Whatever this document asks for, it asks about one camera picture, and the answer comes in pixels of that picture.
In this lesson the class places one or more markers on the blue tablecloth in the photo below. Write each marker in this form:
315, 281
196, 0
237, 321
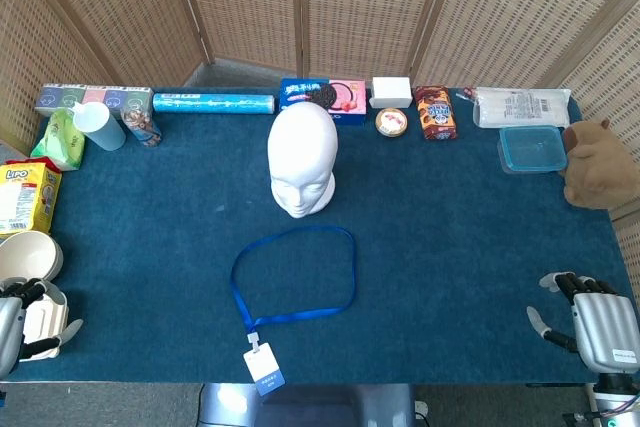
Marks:
450, 247

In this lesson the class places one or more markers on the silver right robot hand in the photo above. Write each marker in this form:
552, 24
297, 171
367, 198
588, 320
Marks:
607, 327

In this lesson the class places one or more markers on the yellow Lipo snack packet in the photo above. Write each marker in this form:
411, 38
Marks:
25, 197

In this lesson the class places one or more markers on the cream bowl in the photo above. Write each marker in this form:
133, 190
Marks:
25, 257

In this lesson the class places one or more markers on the green tissue packet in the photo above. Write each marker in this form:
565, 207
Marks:
57, 139

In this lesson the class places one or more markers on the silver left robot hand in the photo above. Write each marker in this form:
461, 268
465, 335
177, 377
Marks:
11, 327

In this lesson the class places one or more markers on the brown biscuit packet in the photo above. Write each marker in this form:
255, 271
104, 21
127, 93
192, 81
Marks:
436, 114

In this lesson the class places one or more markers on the clear plastic packet with barcode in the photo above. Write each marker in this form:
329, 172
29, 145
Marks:
520, 107

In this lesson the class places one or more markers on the pale blue plastic cup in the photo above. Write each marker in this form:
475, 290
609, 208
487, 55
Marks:
102, 129

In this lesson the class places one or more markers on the woven bamboo folding screen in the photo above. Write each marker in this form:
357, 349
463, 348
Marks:
370, 7

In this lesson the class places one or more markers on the brown plush toy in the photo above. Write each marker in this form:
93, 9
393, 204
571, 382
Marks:
595, 172

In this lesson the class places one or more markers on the small red and white packet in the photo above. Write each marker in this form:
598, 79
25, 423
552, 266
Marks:
467, 93

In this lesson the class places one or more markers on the blue and pink Oreo box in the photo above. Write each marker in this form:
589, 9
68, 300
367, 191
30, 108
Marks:
300, 92

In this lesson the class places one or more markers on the cream lunch box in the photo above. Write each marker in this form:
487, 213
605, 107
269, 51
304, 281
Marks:
42, 319

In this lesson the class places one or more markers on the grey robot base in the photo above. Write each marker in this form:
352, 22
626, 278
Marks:
300, 407

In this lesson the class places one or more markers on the round tin with label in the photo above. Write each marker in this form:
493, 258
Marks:
391, 122

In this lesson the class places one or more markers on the light blue film roll box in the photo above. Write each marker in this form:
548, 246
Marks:
215, 103

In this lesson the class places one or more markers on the clear container with blue lid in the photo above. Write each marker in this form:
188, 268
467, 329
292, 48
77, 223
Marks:
532, 149

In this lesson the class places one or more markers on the multicolour tissue pack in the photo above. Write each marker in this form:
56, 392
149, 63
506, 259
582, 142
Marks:
95, 95

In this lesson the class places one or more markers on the small white box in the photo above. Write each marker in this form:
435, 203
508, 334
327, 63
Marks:
391, 89

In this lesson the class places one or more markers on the white foam mannequin head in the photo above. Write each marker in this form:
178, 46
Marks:
302, 147

